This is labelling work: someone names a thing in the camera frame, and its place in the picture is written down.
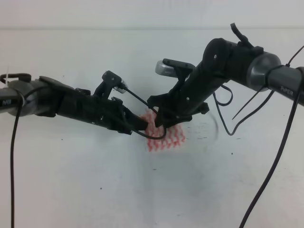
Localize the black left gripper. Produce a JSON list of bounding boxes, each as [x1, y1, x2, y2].
[[56, 90, 148, 135]]

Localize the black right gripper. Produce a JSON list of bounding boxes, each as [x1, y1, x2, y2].
[[147, 59, 228, 127]]

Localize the pink white wavy-striped towel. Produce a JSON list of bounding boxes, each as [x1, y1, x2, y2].
[[140, 108, 186, 152]]

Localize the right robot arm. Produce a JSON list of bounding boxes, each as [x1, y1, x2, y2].
[[147, 23, 304, 128]]

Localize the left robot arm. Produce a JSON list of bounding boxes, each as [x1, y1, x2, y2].
[[0, 73, 148, 134]]

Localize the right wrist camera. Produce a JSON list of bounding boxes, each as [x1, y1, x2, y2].
[[154, 58, 197, 80]]

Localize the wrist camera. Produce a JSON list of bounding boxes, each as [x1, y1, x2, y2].
[[102, 70, 128, 94], [154, 58, 197, 80]]

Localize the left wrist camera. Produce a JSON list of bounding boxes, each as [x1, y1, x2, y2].
[[102, 70, 128, 94]]

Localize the black left camera cable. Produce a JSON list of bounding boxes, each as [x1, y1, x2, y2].
[[9, 87, 167, 228]]

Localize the black camera cable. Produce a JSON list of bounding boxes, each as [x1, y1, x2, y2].
[[212, 45, 304, 228], [9, 87, 167, 228]]

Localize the black right camera cable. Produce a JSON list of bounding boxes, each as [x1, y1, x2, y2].
[[212, 45, 304, 228]]

